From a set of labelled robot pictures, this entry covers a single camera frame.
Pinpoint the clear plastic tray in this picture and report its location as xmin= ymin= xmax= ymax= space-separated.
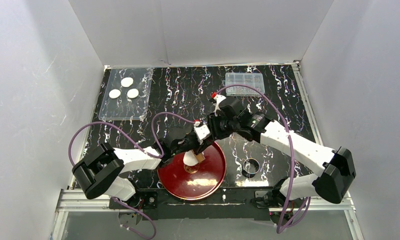
xmin=98 ymin=67 xmax=153 ymax=121

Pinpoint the wooden rolling pin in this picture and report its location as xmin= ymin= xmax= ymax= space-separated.
xmin=191 ymin=151 xmax=205 ymax=165

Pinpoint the white dough disc top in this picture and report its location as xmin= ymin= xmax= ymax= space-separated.
xmin=120 ymin=77 xmax=134 ymax=88

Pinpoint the clear compartment storage box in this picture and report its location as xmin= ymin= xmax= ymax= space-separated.
xmin=225 ymin=72 xmax=265 ymax=97

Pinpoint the metal ring cutter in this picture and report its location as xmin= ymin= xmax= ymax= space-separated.
xmin=242 ymin=158 xmax=260 ymax=175

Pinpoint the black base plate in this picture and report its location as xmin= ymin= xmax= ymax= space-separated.
xmin=125 ymin=187 xmax=284 ymax=221

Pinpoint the white dough disc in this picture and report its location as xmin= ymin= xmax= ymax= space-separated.
xmin=120 ymin=77 xmax=134 ymax=88
xmin=127 ymin=88 xmax=139 ymax=99
xmin=108 ymin=89 xmax=121 ymax=99

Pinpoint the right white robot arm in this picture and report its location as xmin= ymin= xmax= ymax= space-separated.
xmin=207 ymin=93 xmax=356 ymax=205

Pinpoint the purple cable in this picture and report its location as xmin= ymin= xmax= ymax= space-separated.
xmin=68 ymin=111 xmax=200 ymax=240
xmin=214 ymin=84 xmax=311 ymax=235

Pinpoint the white dough disc right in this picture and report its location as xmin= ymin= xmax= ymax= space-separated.
xmin=127 ymin=88 xmax=139 ymax=99

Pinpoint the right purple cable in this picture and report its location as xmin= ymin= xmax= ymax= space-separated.
xmin=214 ymin=84 xmax=311 ymax=235

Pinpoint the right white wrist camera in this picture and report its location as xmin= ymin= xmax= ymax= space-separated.
xmin=210 ymin=92 xmax=226 ymax=115

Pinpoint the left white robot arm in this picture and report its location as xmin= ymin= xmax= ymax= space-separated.
xmin=72 ymin=125 xmax=214 ymax=201

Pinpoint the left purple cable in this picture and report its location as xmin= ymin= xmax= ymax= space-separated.
xmin=68 ymin=111 xmax=200 ymax=240

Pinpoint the round red tray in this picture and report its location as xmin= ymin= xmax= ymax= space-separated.
xmin=157 ymin=142 xmax=227 ymax=201

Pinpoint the white dough disc left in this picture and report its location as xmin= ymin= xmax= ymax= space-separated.
xmin=108 ymin=89 xmax=121 ymax=99

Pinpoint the aluminium frame rail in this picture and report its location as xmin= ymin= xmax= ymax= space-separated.
xmin=51 ymin=189 xmax=364 ymax=240

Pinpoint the white dough piece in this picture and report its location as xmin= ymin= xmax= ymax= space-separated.
xmin=183 ymin=150 xmax=194 ymax=167

